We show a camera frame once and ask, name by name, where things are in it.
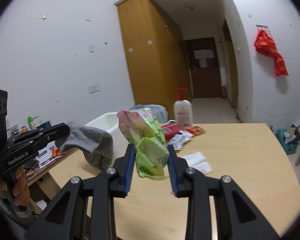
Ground white cloth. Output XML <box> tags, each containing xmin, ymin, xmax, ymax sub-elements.
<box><xmin>182</xmin><ymin>152</ymin><xmax>212</xmax><ymax>175</ymax></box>

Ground grey sock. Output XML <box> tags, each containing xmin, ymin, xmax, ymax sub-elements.
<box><xmin>55</xmin><ymin>121</ymin><xmax>114</xmax><ymax>171</ymax></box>

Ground green plastic wrapper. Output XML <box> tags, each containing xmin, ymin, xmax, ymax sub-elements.
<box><xmin>117</xmin><ymin>107</ymin><xmax>170</xmax><ymax>180</ymax></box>

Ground person left hand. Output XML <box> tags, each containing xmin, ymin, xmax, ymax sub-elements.
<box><xmin>0</xmin><ymin>166</ymin><xmax>30</xmax><ymax>206</ymax></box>

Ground green cap spray bottle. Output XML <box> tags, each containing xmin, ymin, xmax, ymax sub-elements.
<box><xmin>27</xmin><ymin>116</ymin><xmax>36</xmax><ymax>130</ymax></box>

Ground red orange snack bag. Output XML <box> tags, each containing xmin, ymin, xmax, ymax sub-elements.
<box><xmin>51</xmin><ymin>148</ymin><xmax>62</xmax><ymax>158</ymax></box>

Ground wooden table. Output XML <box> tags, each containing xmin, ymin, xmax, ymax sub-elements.
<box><xmin>40</xmin><ymin>124</ymin><xmax>300</xmax><ymax>239</ymax></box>

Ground small orange snack packet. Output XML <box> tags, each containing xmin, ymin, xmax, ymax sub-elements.
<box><xmin>186</xmin><ymin>126</ymin><xmax>206</xmax><ymax>136</ymax></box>

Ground blue white sachet pack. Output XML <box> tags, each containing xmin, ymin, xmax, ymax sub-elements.
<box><xmin>167</xmin><ymin>130</ymin><xmax>194</xmax><ymax>151</ymax></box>

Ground white styrofoam box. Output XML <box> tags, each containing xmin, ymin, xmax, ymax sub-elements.
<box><xmin>85</xmin><ymin>112</ymin><xmax>119</xmax><ymax>133</ymax></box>

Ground red snack packet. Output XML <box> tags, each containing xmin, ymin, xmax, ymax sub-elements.
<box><xmin>161</xmin><ymin>122</ymin><xmax>183</xmax><ymax>142</ymax></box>

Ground white lotion pump bottle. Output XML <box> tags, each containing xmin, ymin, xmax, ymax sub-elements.
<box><xmin>173</xmin><ymin>88</ymin><xmax>193</xmax><ymax>129</ymax></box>

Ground light blue draped cloth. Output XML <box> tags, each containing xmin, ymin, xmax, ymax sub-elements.
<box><xmin>129</xmin><ymin>104</ymin><xmax>168</xmax><ymax>124</ymax></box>

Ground red fire extinguisher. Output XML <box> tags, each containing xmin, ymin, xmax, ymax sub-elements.
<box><xmin>221</xmin><ymin>85</ymin><xmax>228</xmax><ymax>100</ymax></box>

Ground dark wooden door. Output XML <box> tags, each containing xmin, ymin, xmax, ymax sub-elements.
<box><xmin>185</xmin><ymin>37</ymin><xmax>222</xmax><ymax>99</ymax></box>

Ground red hanging bags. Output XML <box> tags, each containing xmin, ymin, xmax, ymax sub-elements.
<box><xmin>254</xmin><ymin>25</ymin><xmax>289</xmax><ymax>76</ymax></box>

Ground wooden wardrobe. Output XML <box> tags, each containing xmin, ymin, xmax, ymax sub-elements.
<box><xmin>117</xmin><ymin>0</ymin><xmax>191</xmax><ymax>119</ymax></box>

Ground ceiling lamp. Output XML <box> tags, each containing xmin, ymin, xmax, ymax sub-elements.
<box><xmin>183</xmin><ymin>1</ymin><xmax>197</xmax><ymax>10</ymax></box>

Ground wall switch pair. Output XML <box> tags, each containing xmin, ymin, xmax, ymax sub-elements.
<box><xmin>88</xmin><ymin>85</ymin><xmax>100</xmax><ymax>94</ymax></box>

